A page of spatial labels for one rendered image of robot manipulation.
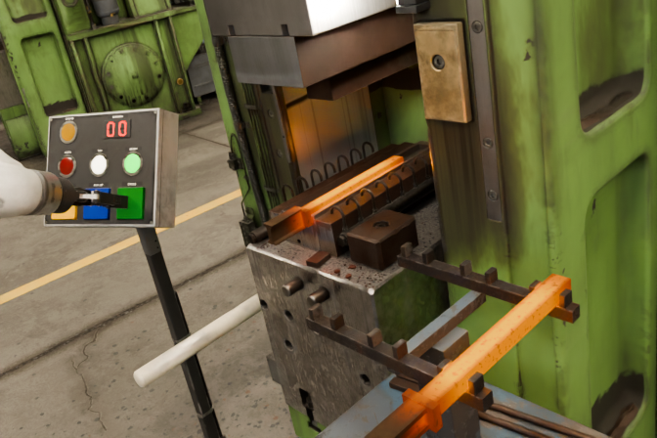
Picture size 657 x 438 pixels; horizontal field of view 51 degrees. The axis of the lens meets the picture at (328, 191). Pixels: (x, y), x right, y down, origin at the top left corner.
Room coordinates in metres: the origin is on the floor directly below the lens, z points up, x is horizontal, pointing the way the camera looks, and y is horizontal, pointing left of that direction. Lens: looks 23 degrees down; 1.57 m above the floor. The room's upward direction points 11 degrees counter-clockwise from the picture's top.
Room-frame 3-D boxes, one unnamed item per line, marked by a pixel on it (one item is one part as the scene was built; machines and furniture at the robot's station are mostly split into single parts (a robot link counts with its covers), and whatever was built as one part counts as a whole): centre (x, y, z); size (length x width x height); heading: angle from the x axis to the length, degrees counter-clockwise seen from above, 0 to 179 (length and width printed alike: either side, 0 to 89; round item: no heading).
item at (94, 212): (1.55, 0.55, 1.01); 0.07 x 0.05 x 0.07; 66
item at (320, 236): (1.43, -0.09, 0.96); 0.42 x 0.20 x 0.09; 131
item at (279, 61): (1.43, -0.09, 1.32); 0.42 x 0.20 x 0.10; 131
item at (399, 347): (0.83, -0.12, 1.02); 0.23 x 0.06 x 0.02; 129
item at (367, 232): (1.20, -0.09, 0.95); 0.12 x 0.08 x 0.06; 131
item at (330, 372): (1.40, -0.13, 0.69); 0.56 x 0.38 x 0.45; 131
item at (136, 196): (1.51, 0.46, 1.01); 0.07 x 0.05 x 0.07; 66
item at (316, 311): (0.92, -0.04, 1.02); 0.23 x 0.06 x 0.02; 129
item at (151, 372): (1.50, 0.37, 0.62); 0.44 x 0.05 x 0.05; 131
